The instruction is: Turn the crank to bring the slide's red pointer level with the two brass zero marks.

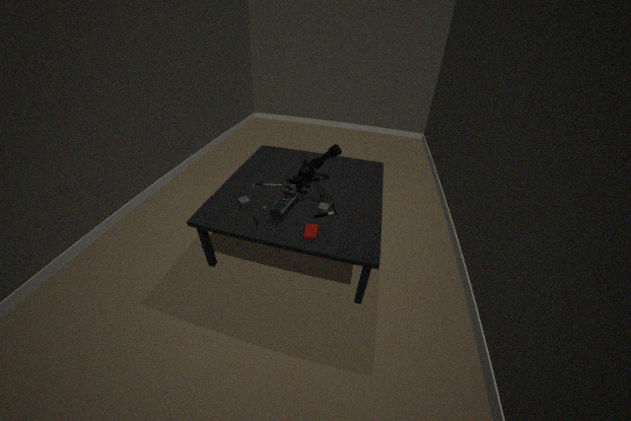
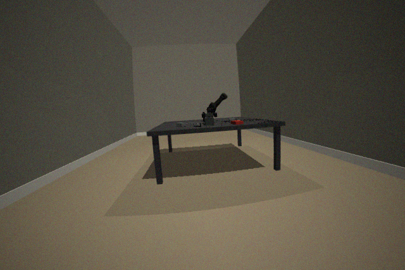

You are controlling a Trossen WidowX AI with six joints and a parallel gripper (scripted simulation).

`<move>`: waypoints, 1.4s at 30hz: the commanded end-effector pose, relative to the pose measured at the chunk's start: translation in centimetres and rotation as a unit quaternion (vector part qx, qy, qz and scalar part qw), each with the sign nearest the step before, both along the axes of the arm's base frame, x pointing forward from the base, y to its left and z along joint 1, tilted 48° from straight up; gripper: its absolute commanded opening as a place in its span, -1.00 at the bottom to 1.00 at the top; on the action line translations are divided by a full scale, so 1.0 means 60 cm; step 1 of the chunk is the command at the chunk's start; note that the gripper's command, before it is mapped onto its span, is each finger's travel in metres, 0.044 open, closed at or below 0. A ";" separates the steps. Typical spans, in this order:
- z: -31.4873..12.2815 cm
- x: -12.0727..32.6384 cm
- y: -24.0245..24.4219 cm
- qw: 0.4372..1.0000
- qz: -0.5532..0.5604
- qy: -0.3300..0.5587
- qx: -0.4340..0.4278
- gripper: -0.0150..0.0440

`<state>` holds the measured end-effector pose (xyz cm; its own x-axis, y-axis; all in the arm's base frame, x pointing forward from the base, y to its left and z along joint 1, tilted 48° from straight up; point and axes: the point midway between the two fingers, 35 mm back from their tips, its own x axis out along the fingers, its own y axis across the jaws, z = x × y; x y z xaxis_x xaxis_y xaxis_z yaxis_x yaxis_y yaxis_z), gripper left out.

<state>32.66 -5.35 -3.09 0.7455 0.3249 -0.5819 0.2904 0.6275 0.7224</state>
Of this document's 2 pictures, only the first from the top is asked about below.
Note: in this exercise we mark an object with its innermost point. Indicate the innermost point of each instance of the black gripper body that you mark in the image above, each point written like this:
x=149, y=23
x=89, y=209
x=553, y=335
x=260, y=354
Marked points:
x=298, y=182

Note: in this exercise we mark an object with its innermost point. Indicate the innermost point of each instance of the red block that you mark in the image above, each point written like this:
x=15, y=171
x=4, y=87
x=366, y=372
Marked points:
x=310, y=232

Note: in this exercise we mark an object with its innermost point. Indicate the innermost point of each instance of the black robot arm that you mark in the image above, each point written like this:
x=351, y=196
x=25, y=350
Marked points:
x=317, y=162

